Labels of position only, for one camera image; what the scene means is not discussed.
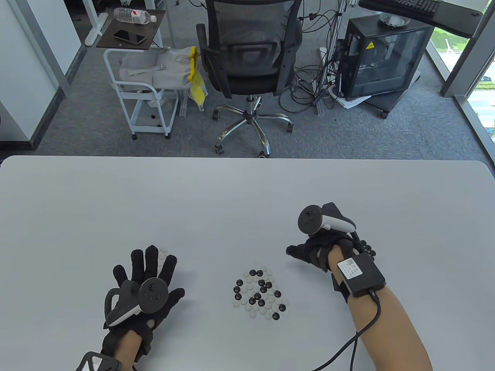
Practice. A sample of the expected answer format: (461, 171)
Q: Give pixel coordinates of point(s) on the person's left hand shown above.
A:
(163, 306)

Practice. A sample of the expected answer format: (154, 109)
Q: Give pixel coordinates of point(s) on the person's right hand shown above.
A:
(313, 253)

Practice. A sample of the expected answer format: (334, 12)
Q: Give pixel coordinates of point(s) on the cluster of white go stones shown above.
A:
(164, 253)

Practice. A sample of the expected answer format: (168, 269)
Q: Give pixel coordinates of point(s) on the cluster of black go stones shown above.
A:
(372, 253)

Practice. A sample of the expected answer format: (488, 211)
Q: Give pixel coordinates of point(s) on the pile of mixed go stones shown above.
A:
(275, 316)

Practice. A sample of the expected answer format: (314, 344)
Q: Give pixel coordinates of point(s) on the person's right forearm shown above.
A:
(394, 336)

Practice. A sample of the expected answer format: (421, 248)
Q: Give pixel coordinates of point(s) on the black and white VR controller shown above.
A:
(152, 295)
(309, 219)

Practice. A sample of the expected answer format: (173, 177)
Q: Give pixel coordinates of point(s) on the black labelled wrist box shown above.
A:
(363, 278)

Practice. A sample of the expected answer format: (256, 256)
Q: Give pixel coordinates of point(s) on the black cross-braced wrist module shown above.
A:
(96, 363)

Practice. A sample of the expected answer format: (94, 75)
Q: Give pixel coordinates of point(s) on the white papers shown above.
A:
(350, 103)

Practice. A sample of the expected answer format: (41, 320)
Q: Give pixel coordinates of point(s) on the dark rolling computer stand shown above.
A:
(386, 102)

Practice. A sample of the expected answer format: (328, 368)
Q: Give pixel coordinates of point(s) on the white power strip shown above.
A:
(322, 50)

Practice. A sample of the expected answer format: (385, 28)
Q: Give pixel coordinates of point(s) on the yellow plastic bag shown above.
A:
(197, 85)

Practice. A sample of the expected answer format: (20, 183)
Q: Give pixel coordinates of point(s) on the black mesh office chair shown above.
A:
(247, 58)

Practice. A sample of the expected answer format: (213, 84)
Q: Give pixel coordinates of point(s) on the black computer tower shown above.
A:
(386, 58)

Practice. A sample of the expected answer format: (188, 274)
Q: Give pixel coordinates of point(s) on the white metal cart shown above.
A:
(131, 89)

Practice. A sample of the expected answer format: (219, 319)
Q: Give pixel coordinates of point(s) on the grey fabric bag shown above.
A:
(166, 69)

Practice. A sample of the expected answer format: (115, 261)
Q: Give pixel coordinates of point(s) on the silver bowl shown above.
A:
(394, 20)

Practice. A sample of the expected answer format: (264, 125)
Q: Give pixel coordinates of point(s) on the black keyboard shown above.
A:
(410, 5)

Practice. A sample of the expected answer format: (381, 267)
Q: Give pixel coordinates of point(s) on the brown side table top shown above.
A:
(154, 34)

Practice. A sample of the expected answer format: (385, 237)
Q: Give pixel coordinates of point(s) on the black smartphone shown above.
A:
(129, 36)

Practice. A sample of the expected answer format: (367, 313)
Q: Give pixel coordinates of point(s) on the white desk leg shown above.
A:
(94, 33)

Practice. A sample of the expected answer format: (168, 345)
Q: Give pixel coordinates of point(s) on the clear plastic water bottle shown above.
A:
(131, 15)

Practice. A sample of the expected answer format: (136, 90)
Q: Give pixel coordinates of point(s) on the aluminium frame post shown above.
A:
(342, 4)

